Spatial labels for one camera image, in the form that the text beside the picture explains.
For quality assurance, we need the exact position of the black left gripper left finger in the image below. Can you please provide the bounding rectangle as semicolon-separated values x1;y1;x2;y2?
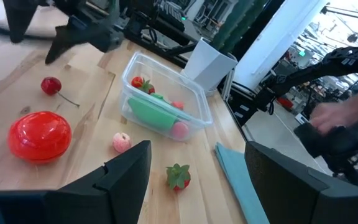
0;139;152;224

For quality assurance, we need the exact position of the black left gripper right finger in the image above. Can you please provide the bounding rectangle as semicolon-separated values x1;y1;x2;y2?
244;141;358;224

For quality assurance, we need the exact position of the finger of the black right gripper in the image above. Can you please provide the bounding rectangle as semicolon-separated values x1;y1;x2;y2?
44;24;87;66
2;0;40;44

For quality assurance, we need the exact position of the red toy strawberry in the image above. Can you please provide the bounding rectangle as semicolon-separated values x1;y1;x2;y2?
131;76;144;89
141;80;156;95
165;163;192;192

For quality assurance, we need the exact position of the clear plastic tupperware container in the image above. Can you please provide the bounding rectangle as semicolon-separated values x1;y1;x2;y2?
118;51;214;142

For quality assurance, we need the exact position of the dark red toy cherry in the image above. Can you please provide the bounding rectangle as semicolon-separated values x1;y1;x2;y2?
40;76;81;108

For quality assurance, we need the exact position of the teal cloth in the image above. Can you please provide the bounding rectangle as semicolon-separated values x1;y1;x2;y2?
214;142;270;224

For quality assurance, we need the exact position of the person's hand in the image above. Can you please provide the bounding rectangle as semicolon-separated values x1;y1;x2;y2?
308;91;358;136

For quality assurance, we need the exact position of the white geometric plant pot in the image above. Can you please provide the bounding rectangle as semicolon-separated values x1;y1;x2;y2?
181;37;239;95

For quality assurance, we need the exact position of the green cactus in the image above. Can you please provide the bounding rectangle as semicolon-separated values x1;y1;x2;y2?
211;0;265;54

